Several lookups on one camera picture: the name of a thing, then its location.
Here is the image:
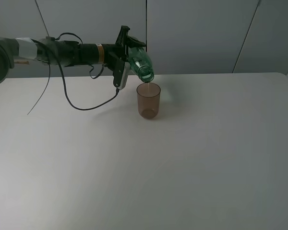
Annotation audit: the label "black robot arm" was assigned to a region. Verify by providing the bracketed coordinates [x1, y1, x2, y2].
[0, 26, 146, 87]

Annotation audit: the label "green transparent plastic bottle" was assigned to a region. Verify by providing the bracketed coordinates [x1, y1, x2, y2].
[128, 47, 154, 83]

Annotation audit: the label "black camera cable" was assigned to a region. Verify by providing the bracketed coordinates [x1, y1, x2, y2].
[31, 39, 120, 111]

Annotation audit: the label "pink translucent cup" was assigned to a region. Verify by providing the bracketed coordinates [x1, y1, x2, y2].
[136, 83, 161, 119]

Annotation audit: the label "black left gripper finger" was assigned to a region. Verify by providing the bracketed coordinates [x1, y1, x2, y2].
[127, 36, 146, 48]

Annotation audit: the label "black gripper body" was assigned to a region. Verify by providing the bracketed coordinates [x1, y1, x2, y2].
[105, 25, 130, 72]

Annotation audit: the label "thin black loose cable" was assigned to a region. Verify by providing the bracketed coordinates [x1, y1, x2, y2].
[26, 32, 84, 115]

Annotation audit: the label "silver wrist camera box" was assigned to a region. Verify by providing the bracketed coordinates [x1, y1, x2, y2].
[113, 59, 131, 90]

